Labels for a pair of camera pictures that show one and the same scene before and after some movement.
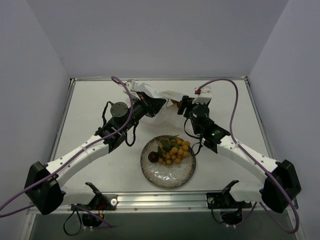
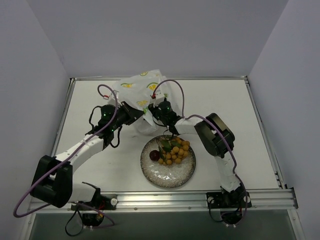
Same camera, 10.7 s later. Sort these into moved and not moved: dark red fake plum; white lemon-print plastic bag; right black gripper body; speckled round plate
Moved: right black gripper body; white lemon-print plastic bag
Not moved: dark red fake plum; speckled round plate
